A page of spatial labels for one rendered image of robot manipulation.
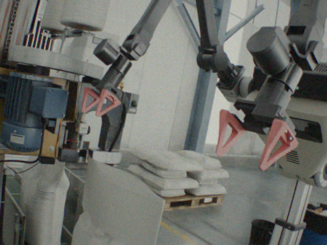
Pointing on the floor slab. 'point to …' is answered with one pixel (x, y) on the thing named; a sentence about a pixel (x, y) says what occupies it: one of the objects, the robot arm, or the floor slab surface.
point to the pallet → (191, 201)
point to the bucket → (261, 232)
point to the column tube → (20, 23)
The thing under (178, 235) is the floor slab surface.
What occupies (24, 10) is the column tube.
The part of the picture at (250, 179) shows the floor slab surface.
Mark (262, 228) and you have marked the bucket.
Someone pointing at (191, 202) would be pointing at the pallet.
